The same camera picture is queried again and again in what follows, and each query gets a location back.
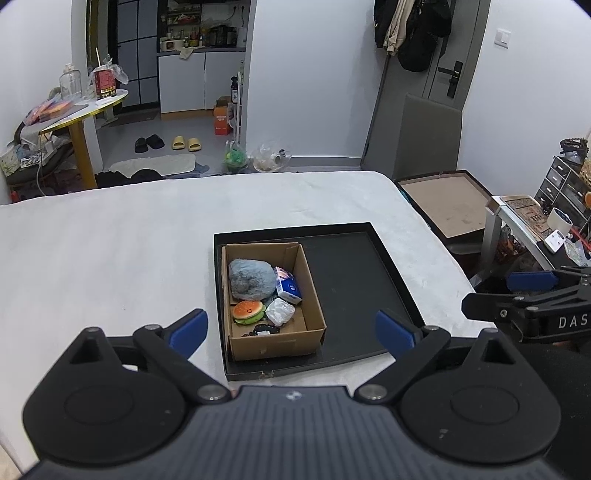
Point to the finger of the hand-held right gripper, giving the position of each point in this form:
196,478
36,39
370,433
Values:
489,307
531,280

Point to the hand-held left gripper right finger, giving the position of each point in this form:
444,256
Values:
392,332

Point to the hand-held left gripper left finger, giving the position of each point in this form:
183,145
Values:
189,332

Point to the black tray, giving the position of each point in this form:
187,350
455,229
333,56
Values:
351,286

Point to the burger plush toy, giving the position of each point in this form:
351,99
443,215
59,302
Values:
248,311

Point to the grey fluffy plush toy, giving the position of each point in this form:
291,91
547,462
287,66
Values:
251,279

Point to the brown cardboard box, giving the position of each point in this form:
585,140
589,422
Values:
277,346

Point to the white packet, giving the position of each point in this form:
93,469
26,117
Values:
280,311

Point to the printed tissue packet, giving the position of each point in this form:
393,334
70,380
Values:
288,288

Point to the small white device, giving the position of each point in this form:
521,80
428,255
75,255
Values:
555,242

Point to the white side desk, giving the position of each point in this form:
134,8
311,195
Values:
517,230

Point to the printed paper sheet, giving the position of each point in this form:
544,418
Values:
526,214

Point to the dark drawer organizer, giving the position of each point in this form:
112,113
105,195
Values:
558,182

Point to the black pot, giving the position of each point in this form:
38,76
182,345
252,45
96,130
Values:
573,150

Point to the blue cloth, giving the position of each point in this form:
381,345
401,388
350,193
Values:
202,169

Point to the dark clothes pile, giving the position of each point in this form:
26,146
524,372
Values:
134,177

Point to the white floor mat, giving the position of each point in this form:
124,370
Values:
157,164

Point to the green plastic bag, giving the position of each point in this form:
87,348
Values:
234,158

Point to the yellow slipper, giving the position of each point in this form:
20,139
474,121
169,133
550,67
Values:
178,143
194,144

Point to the grey padded panel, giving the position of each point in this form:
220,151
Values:
411,134

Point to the clear plastic bag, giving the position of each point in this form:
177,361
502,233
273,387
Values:
272,159

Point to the black slipper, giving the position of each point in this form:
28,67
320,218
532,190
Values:
155,141
141,145

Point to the yellow round table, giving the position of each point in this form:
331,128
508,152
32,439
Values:
85,152

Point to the orange carton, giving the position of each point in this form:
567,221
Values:
222,121

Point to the black door lock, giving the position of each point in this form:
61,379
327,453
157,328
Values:
452,78

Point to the cluttered chair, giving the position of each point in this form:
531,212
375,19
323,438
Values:
32,159

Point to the white narrow rack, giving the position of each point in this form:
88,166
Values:
237,101

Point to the grey door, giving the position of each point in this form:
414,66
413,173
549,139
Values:
471,41

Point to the white cabinet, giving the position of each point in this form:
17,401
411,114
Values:
194,83

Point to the red box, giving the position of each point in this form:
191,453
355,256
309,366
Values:
104,85

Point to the orange snack packets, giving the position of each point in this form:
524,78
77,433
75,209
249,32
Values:
48,110

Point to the clear plastic wrapper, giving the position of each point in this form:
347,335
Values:
119,74

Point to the hanging dark clothes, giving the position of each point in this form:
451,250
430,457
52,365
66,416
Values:
415,32

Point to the glass jar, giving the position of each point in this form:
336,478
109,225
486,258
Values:
70,83

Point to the dark glass partition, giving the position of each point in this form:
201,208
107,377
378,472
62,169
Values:
136,50

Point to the row of kitchen bottles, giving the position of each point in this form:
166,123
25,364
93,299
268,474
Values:
203,34

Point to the brown board in black frame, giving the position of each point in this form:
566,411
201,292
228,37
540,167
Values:
448,207

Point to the white light switch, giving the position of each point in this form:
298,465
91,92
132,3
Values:
503,38

